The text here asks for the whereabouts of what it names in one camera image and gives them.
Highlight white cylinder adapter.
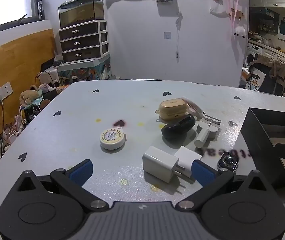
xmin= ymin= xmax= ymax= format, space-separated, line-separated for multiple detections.
xmin=194 ymin=121 xmax=220 ymax=148

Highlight brown plush toy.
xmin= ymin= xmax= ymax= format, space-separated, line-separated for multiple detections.
xmin=19 ymin=85 xmax=40 ymax=107

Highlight white wall socket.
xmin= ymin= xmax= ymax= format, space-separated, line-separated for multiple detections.
xmin=0 ymin=82 xmax=13 ymax=102

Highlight large white charger plug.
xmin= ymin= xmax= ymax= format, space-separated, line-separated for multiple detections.
xmin=142 ymin=146 xmax=185 ymax=184

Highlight white tote bag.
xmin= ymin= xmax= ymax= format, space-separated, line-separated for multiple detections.
xmin=240 ymin=67 xmax=266 ymax=91

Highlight small white charger cube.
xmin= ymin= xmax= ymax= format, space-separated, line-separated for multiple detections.
xmin=175 ymin=146 xmax=202 ymax=178

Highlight white drawer cabinet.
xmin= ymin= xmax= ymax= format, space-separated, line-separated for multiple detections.
xmin=58 ymin=20 xmax=109 ymax=62

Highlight black earbuds case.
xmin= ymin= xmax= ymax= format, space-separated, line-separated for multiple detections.
xmin=161 ymin=114 xmax=196 ymax=140

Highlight glass fish tank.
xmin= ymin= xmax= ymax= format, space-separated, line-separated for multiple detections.
xmin=58 ymin=0 xmax=104 ymax=29

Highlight painted storage chest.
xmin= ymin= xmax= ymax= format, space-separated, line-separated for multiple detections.
xmin=57 ymin=54 xmax=113 ymax=85

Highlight white plush wall toy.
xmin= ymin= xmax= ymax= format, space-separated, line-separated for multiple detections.
xmin=234 ymin=26 xmax=246 ymax=38

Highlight white round tape measure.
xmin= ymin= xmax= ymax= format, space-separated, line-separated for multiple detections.
xmin=100 ymin=127 xmax=126 ymax=151

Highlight silver smartwatch body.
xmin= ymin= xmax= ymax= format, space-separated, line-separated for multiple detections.
xmin=217 ymin=152 xmax=239 ymax=172

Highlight white washing machine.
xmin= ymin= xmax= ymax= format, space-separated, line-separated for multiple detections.
xmin=243 ymin=42 xmax=263 ymax=68

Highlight tan earbuds case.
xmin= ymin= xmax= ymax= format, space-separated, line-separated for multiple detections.
xmin=155 ymin=98 xmax=188 ymax=122

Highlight black cardboard box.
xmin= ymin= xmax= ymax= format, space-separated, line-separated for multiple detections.
xmin=241 ymin=108 xmax=285 ymax=181

